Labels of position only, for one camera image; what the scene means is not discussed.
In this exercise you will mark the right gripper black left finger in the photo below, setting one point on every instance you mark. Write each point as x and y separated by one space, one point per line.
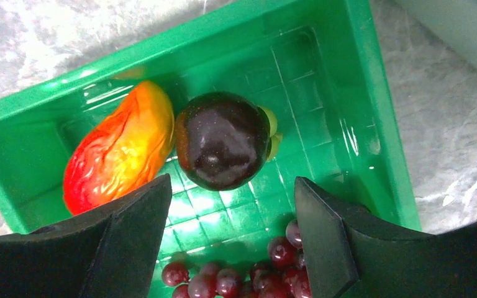
109 251

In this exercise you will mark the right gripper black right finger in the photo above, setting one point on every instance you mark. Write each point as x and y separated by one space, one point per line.
350 252

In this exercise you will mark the dark purple mangosteen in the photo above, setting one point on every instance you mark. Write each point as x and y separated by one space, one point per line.
223 140

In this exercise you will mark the green plastic tray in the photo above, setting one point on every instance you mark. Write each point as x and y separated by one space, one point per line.
316 64

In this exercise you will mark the purple grape bunch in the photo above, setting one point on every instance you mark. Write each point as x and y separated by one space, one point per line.
283 274

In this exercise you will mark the red mango fruit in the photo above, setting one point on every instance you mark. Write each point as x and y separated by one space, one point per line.
125 151

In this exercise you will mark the pale green lidded storage box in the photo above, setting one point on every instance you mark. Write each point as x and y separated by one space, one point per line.
455 22

